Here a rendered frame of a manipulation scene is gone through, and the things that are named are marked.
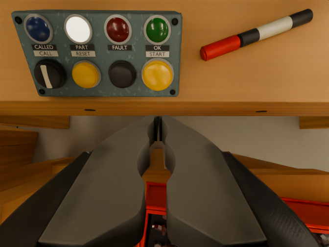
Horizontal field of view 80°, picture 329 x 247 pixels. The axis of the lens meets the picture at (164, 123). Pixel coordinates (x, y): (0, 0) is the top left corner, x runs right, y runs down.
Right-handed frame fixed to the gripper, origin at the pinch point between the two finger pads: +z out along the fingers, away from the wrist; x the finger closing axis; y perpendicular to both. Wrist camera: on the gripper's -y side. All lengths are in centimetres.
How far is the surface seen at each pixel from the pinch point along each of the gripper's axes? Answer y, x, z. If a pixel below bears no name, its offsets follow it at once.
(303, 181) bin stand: 18.3, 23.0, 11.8
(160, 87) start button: 1.0, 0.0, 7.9
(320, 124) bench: 45, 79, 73
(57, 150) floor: 64, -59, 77
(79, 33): -3.8, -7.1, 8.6
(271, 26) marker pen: -4.0, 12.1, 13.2
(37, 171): 50, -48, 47
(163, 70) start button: -0.7, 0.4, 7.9
